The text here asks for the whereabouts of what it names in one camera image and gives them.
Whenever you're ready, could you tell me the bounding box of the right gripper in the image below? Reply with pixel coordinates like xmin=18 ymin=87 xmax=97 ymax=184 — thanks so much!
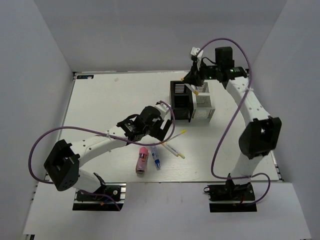
xmin=182 ymin=59 xmax=221 ymax=87

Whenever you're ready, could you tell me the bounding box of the yellow white pen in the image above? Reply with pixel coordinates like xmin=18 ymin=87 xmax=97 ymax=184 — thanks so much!
xmin=180 ymin=78 xmax=199 ymax=96

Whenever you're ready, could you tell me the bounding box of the yellow capped white marker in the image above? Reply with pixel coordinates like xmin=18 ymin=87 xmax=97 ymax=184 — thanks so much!
xmin=168 ymin=129 xmax=186 ymax=141

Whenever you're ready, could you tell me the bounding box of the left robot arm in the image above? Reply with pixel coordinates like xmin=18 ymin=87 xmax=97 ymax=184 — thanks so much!
xmin=43 ymin=102 xmax=173 ymax=200

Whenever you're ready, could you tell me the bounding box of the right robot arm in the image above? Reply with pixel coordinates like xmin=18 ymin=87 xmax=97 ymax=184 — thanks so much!
xmin=182 ymin=46 xmax=282 ymax=200

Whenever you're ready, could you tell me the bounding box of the black slotted pen holder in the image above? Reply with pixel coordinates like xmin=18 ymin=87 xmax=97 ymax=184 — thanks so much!
xmin=169 ymin=81 xmax=194 ymax=122

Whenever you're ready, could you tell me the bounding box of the blue correction tape pen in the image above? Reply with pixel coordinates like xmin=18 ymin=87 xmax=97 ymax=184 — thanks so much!
xmin=150 ymin=146 xmax=161 ymax=170

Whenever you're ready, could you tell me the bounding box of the white slotted pen holder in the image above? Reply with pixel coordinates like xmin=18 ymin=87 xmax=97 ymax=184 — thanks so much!
xmin=191 ymin=81 xmax=216 ymax=123

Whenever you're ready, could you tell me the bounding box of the pink glue stick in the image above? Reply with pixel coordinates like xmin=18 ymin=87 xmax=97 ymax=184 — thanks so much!
xmin=135 ymin=147 xmax=149 ymax=175

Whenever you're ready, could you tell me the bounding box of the right blue table label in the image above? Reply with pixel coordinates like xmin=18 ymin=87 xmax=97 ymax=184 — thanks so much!
xmin=237 ymin=72 xmax=246 ymax=77

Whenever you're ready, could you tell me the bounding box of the blue table label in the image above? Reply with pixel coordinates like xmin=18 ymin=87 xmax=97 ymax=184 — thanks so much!
xmin=237 ymin=72 xmax=246 ymax=77
xmin=76 ymin=74 xmax=94 ymax=80

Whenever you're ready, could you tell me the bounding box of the left blue table label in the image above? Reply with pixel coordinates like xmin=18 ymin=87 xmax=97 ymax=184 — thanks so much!
xmin=76 ymin=74 xmax=94 ymax=80

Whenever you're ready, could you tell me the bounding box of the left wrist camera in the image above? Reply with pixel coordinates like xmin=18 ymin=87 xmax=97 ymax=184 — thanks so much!
xmin=154 ymin=101 xmax=171 ymax=120

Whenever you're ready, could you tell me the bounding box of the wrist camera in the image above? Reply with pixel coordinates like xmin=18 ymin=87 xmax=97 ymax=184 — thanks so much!
xmin=154 ymin=101 xmax=171 ymax=120
xmin=189 ymin=47 xmax=204 ymax=70

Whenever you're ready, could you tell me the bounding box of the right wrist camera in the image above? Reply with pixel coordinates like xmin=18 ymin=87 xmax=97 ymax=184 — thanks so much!
xmin=189 ymin=47 xmax=204 ymax=70

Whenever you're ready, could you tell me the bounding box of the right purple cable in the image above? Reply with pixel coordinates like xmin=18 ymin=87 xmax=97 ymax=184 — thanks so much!
xmin=199 ymin=37 xmax=271 ymax=207

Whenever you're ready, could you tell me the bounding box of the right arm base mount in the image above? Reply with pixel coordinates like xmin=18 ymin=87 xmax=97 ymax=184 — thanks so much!
xmin=203 ymin=183 xmax=257 ymax=213

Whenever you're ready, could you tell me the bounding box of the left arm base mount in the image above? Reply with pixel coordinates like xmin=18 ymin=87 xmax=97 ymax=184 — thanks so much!
xmin=72 ymin=183 xmax=126 ymax=212

